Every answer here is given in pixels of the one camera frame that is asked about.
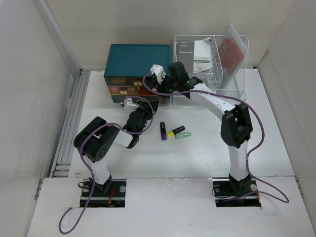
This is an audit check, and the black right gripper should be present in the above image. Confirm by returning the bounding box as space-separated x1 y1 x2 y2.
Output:
153 73 178 98

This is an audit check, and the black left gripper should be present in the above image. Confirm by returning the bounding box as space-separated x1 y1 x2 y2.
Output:
132 101 158 136

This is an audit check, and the black purple highlighter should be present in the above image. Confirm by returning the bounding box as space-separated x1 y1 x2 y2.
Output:
160 122 167 141

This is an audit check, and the grey setup guide booklet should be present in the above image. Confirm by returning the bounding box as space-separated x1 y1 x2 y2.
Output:
177 38 213 75

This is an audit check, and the black yellow highlighter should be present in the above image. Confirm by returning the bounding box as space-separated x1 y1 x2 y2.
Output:
166 126 185 138

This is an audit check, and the mint green highlighter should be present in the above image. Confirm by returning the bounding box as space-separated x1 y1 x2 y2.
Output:
175 132 192 139

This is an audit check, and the clear zip pouch red card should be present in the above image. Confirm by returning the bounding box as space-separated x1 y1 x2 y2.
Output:
218 24 249 84

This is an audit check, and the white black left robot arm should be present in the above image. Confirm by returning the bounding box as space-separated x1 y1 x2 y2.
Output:
74 96 159 196

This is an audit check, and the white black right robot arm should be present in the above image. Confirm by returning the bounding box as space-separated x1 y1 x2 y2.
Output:
150 62 253 196

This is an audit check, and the teal drawer organizer box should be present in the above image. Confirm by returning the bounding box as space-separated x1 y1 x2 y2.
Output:
104 44 172 106

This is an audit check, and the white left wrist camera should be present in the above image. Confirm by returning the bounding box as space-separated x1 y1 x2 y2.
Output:
120 98 139 113

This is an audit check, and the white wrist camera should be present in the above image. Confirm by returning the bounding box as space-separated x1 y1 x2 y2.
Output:
150 64 166 84
120 98 139 113

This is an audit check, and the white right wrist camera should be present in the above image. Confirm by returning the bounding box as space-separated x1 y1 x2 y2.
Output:
150 64 166 84

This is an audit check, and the white wire file rack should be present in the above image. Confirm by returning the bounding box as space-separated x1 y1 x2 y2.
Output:
173 35 247 101

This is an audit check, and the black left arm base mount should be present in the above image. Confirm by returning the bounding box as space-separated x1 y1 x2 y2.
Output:
78 177 127 208

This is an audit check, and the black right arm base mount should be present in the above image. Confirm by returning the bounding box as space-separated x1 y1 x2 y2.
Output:
212 176 261 207

